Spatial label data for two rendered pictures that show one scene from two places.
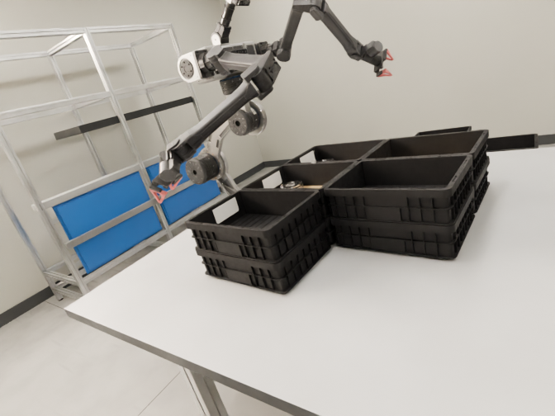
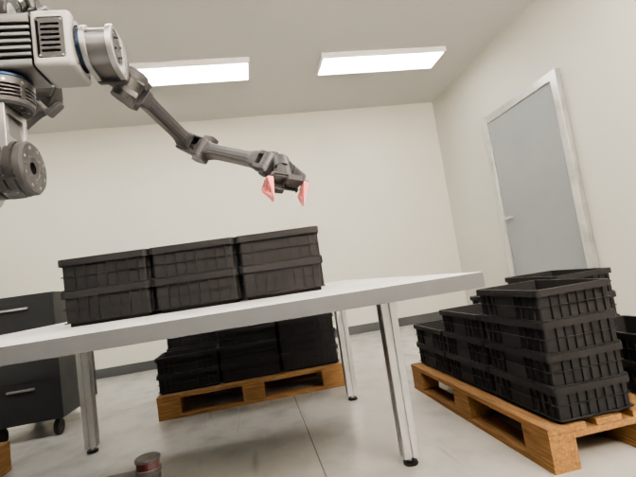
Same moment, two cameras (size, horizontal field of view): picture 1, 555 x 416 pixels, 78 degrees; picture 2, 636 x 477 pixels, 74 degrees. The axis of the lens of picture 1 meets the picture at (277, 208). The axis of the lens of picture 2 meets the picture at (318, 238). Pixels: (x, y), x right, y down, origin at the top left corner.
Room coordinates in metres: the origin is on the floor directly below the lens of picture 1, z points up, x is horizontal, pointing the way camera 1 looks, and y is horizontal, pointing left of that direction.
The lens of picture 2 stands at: (2.29, 1.32, 0.75)
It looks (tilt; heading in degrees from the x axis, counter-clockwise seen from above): 5 degrees up; 221
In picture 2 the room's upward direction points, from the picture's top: 8 degrees counter-clockwise
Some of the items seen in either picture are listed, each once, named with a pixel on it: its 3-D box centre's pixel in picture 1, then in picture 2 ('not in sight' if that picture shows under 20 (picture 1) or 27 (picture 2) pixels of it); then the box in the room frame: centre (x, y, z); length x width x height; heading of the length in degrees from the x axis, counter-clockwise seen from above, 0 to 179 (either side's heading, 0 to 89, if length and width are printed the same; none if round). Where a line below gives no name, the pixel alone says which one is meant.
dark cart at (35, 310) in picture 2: not in sight; (42, 361); (1.37, -2.12, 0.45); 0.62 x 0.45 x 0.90; 51
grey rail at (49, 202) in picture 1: (139, 166); not in sight; (3.00, 1.06, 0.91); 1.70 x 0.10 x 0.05; 141
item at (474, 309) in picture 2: not in sight; (490, 343); (0.24, 0.53, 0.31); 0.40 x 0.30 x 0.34; 51
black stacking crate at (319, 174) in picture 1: (301, 189); (203, 262); (1.34, -0.12, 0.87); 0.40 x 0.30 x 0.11; 47
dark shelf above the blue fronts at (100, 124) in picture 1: (131, 115); not in sight; (3.32, 1.05, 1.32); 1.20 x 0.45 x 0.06; 141
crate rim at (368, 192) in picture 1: (396, 175); not in sight; (1.06, -0.41, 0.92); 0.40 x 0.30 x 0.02; 47
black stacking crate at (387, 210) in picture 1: (398, 189); not in sight; (1.06, -0.41, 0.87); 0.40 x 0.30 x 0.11; 47
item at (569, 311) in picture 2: not in sight; (546, 342); (0.50, 0.84, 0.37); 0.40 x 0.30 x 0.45; 51
